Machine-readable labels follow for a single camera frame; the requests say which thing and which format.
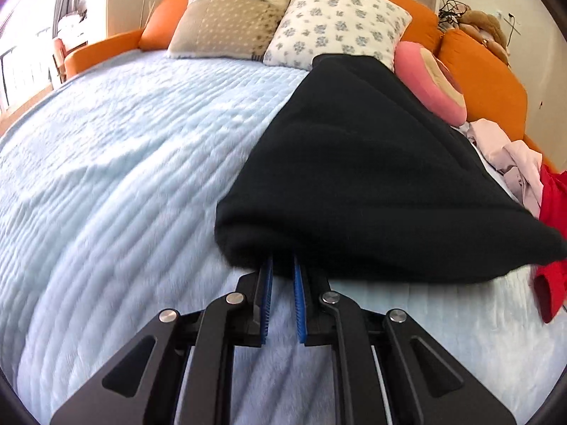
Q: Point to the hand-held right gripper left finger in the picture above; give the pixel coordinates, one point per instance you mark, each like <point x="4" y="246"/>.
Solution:
<point x="267" y="301"/>

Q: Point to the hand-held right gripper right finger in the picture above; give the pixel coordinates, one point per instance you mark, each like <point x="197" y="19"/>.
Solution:
<point x="300" y="305"/>

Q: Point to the black zip-neck sweater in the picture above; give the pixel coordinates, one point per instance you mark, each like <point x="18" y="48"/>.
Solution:
<point x="354" y="164"/>

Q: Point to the pale pink clothes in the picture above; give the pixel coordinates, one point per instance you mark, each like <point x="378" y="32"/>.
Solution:
<point x="509" y="155"/>

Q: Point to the light blue quilted blanket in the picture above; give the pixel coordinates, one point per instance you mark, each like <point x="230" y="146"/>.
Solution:
<point x="110" y="164"/>

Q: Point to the pink round cushion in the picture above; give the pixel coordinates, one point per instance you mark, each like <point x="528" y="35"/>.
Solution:
<point x="425" y="75"/>

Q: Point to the red garment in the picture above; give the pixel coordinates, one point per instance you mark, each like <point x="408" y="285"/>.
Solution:
<point x="553" y="195"/>

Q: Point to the beige patchwork pillow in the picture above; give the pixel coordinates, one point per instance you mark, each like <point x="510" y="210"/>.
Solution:
<point x="221" y="22"/>

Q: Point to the large orange side cushion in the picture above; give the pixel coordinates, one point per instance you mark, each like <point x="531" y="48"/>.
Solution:
<point x="478" y="84"/>

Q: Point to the white floral pillow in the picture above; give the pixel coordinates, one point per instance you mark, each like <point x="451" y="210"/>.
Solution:
<point x="336" y="17"/>

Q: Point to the brown plush toy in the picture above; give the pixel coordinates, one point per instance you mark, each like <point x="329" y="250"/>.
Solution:
<point x="483" y="24"/>

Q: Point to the balcony railing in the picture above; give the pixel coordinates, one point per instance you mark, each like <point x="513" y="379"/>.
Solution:
<point x="22" y="62"/>

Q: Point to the orange bed frame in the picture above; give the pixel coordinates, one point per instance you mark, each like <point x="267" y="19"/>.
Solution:
<point x="106" y="44"/>

